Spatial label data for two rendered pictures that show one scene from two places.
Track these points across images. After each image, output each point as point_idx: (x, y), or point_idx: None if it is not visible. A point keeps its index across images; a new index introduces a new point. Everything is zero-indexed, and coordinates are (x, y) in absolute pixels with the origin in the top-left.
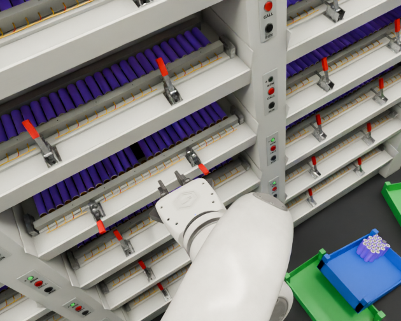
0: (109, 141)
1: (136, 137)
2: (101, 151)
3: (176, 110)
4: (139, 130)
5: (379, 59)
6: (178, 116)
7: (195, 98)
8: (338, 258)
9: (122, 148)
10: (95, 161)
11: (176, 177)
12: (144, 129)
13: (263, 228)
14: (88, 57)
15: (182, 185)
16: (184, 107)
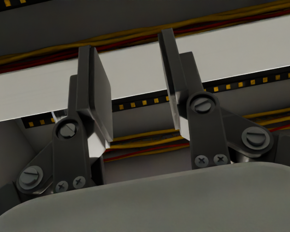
0: (217, 78)
1: (158, 60)
2: (241, 57)
3: (61, 100)
4: (150, 81)
5: None
6: (52, 77)
7: (18, 115)
8: None
9: (196, 37)
10: (264, 27)
11: (104, 76)
12: (139, 77)
13: None
14: None
15: (105, 129)
16: (43, 99)
